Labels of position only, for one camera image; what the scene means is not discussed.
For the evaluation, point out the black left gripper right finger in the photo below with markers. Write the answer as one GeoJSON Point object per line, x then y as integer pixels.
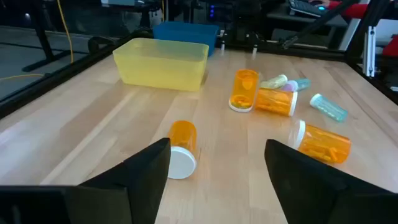
{"type": "Point", "coordinates": [304, 186]}

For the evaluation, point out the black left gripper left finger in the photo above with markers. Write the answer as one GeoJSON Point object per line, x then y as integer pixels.
{"type": "Point", "coordinates": [133, 186]}

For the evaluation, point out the orange pill bottle white cap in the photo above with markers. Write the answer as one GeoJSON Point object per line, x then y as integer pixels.
{"type": "Point", "coordinates": [183, 137]}
{"type": "Point", "coordinates": [323, 144]}
{"type": "Point", "coordinates": [244, 87]}

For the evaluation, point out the small teal pill bottle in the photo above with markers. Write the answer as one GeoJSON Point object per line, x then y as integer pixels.
{"type": "Point", "coordinates": [304, 83]}
{"type": "Point", "coordinates": [329, 108]}

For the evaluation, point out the tape-wrapped orange pill bottle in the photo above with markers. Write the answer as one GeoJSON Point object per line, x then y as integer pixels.
{"type": "Point", "coordinates": [273, 101]}

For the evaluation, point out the small purple pill bottle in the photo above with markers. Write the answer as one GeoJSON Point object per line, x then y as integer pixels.
{"type": "Point", "coordinates": [290, 86]}

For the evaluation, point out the small pale green pill bottle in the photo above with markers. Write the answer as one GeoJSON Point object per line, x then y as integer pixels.
{"type": "Point", "coordinates": [273, 82]}

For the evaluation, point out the yellow translucent plastic bin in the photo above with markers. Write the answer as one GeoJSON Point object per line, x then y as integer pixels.
{"type": "Point", "coordinates": [161, 65]}

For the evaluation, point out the blue plastic bin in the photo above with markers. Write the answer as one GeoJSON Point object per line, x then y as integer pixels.
{"type": "Point", "coordinates": [186, 32]}

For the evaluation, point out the black diagonal brace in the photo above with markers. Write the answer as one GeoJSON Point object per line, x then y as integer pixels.
{"type": "Point", "coordinates": [367, 28]}
{"type": "Point", "coordinates": [317, 25]}

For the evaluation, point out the black desk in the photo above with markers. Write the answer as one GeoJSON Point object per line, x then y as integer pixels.
{"type": "Point", "coordinates": [304, 20]}

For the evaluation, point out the black desk leg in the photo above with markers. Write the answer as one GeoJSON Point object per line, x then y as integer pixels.
{"type": "Point", "coordinates": [43, 37]}

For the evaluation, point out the black computer keyboard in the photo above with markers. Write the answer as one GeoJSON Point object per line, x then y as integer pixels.
{"type": "Point", "coordinates": [304, 7]}

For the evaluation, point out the computer mouse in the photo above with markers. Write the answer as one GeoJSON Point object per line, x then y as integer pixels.
{"type": "Point", "coordinates": [321, 8]}

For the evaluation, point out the black computer with blue lights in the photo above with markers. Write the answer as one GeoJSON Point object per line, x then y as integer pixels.
{"type": "Point", "coordinates": [217, 12]}

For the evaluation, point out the small white post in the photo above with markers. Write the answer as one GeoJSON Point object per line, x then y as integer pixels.
{"type": "Point", "coordinates": [222, 45]}
{"type": "Point", "coordinates": [254, 51]}

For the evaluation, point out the silver aluminium post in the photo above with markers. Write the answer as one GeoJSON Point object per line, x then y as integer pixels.
{"type": "Point", "coordinates": [370, 53]}

